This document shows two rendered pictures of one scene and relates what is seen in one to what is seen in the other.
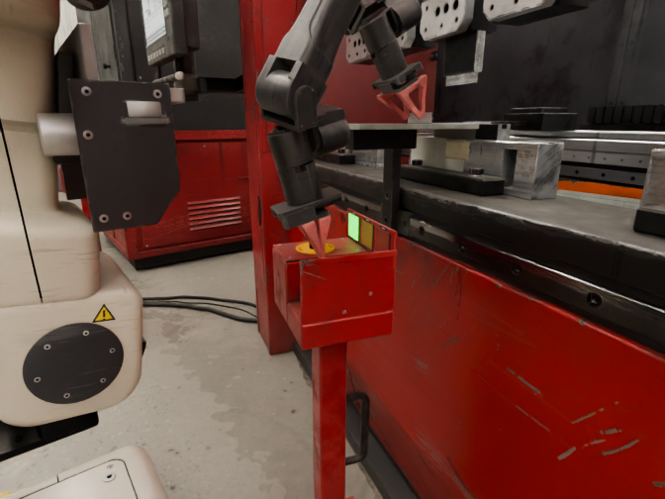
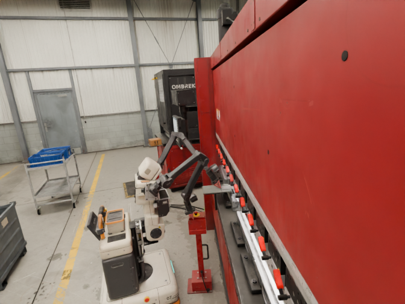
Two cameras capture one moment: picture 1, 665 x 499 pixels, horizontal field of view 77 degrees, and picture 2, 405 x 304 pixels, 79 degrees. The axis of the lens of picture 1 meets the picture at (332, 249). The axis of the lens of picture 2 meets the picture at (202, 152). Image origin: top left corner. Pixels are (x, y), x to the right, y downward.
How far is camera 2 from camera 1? 1.75 m
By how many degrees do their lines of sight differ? 20
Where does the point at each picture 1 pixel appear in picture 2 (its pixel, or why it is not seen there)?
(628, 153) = not seen: hidden behind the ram
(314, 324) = (191, 230)
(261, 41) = (202, 142)
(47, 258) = (153, 220)
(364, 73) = not seen: hidden behind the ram
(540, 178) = (234, 207)
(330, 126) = (193, 198)
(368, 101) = not seen: hidden behind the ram
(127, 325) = (162, 228)
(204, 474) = (181, 260)
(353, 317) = (198, 230)
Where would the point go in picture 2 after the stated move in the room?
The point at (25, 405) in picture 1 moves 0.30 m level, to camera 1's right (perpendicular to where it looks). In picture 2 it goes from (150, 237) to (180, 243)
